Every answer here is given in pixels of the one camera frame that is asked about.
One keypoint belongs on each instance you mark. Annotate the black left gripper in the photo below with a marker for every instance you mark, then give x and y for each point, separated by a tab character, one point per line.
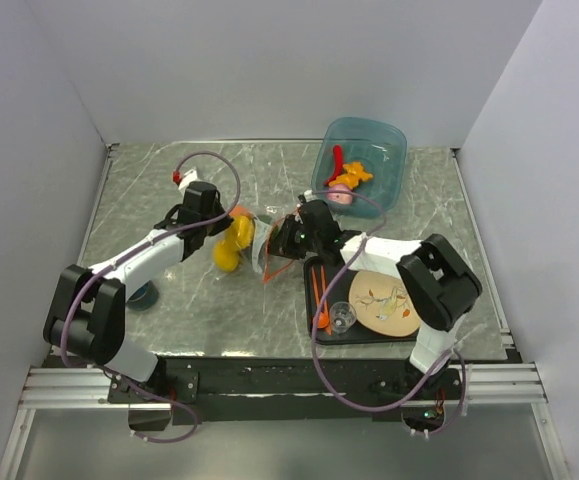
225	220

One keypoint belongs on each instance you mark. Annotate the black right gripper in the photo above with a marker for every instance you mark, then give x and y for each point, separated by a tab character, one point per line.
282	244

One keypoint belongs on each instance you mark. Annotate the orange fake fruit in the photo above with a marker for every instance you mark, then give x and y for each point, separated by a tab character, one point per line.
238	210

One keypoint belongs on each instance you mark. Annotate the purple fake onion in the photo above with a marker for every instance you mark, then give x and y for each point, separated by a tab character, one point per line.
339	194

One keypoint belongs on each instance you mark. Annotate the yellow fake bell pepper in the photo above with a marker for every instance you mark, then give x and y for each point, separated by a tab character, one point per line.
241	232

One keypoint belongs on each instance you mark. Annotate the green fake vegetable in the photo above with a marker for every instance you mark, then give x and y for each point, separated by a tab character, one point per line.
264	219

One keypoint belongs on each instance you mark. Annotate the clear zip top bag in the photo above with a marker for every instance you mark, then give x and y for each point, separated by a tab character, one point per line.
258	255

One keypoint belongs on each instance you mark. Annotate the tan fake ginger root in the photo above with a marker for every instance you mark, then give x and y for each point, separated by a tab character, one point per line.
353	174

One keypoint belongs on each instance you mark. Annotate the red fake chili pepper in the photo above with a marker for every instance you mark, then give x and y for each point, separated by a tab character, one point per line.
338	161

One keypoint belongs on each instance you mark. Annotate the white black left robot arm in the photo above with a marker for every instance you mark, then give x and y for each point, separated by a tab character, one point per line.
86	317

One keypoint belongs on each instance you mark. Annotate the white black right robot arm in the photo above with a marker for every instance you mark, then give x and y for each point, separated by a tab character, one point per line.
440	285

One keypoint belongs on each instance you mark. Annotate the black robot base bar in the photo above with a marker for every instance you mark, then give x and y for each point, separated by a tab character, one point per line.
254	388

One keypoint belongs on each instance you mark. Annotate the yellow fake lemon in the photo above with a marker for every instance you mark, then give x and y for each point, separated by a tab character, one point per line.
226	256

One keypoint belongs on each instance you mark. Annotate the black plastic tray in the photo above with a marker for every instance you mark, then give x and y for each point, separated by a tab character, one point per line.
332	291

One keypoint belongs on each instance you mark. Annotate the small clear glass cup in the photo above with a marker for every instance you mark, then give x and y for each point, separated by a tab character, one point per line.
342	317

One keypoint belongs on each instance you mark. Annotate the orange plastic spoon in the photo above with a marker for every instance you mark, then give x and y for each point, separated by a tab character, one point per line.
321	321

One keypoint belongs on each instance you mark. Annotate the beige bird pattern plate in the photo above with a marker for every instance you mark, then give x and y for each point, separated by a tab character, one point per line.
382	305

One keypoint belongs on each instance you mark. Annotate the teal transparent plastic bin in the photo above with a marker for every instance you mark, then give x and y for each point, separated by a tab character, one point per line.
380	147

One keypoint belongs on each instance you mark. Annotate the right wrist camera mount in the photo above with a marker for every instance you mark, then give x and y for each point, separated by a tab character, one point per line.
305	197

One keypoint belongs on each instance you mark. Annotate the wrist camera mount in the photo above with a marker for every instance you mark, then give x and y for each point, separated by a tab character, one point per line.
305	197
183	179

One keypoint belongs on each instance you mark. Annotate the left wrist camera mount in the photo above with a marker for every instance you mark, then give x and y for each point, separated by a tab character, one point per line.
183	179

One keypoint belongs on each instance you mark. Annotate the aluminium frame rail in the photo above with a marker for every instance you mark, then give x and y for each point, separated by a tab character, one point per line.
504	384

